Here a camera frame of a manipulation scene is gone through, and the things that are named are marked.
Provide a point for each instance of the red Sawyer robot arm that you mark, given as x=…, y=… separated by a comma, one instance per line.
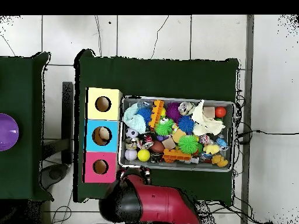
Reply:
x=163, y=203

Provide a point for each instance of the wooden box with three holes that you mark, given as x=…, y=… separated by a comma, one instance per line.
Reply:
x=113, y=140

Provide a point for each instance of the shallow mesh bin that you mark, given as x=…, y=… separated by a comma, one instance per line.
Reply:
x=151, y=165

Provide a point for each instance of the orange toy brick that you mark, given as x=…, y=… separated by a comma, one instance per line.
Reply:
x=156, y=114

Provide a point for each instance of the mint cloth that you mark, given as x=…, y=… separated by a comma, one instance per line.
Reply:
x=135, y=121

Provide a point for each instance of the green spiky ball with eyes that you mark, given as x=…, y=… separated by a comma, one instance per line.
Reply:
x=188, y=144
x=164, y=128

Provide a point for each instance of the purple spiky ball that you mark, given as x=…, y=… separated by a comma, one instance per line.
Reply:
x=172, y=111

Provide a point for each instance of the yellow ball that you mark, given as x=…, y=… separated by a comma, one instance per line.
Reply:
x=143, y=155

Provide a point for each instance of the blue spiky ball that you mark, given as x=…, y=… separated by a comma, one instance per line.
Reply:
x=186, y=124

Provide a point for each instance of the dark green table cloth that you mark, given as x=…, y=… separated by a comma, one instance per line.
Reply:
x=163, y=77
x=21, y=81

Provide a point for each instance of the cream cloth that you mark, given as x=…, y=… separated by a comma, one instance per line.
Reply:
x=205, y=123

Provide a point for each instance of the orange-red ball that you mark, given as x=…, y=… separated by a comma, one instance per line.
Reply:
x=220, y=112

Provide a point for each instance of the purple bowl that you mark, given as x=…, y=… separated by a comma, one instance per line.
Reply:
x=7, y=133

